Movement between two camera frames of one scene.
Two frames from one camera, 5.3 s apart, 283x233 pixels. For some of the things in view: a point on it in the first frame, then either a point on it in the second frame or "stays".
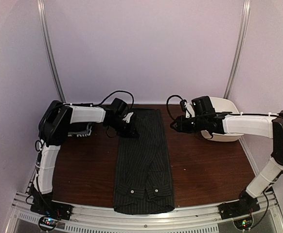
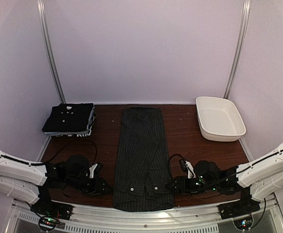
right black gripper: (181, 126) → (181, 183)
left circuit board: (47, 223) stays
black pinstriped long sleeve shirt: (143, 182) stays
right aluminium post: (245, 17) stays
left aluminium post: (41, 5) stays
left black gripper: (130, 132) → (97, 189)
